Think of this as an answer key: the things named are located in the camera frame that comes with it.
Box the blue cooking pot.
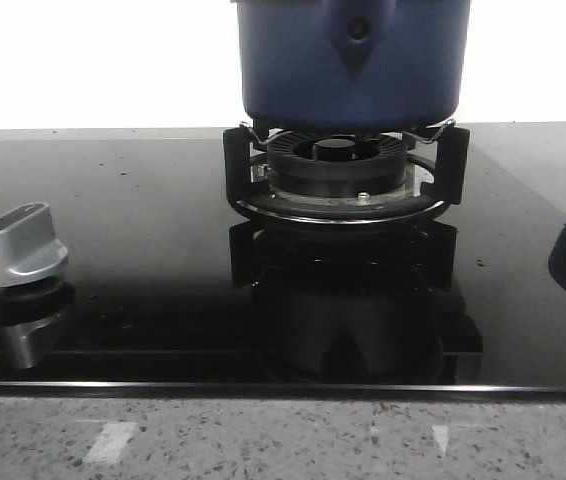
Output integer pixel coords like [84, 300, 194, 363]
[236, 0, 471, 133]

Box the black pot support grate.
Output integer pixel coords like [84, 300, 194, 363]
[222, 120, 470, 228]

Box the black round gas burner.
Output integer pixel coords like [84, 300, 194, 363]
[246, 132, 431, 218]

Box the black glass gas cooktop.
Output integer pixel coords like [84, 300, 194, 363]
[0, 123, 566, 399]

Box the silver stove control knob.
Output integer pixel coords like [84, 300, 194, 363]
[0, 202, 69, 288]

